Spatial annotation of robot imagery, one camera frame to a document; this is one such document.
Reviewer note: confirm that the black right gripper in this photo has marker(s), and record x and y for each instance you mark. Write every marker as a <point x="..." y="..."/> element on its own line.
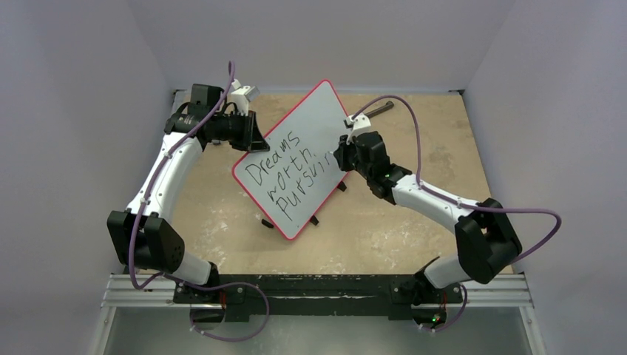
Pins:
<point x="344" y="157"/>

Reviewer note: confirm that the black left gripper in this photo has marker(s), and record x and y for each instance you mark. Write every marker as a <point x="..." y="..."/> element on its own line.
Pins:
<point x="251" y="139"/>

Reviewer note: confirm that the pink framed whiteboard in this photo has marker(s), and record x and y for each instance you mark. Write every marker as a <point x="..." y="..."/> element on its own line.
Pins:
<point x="291" y="181"/>

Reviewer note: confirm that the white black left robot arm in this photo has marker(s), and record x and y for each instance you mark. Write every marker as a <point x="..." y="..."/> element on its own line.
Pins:
<point x="142" y="234"/>

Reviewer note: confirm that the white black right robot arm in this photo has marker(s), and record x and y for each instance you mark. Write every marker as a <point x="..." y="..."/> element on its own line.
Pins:
<point x="485" y="240"/>

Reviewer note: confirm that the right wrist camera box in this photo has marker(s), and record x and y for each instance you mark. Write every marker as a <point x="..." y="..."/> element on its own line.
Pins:
<point x="357" y="125"/>

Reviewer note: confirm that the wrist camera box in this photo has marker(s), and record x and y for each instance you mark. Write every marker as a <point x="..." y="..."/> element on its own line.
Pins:
<point x="242" y="95"/>
<point x="357" y="125"/>

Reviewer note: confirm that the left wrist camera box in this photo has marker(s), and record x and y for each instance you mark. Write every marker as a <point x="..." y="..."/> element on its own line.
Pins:
<point x="242" y="95"/>

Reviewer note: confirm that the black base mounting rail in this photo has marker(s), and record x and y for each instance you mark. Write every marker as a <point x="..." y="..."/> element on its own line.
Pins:
<point x="241" y="296"/>

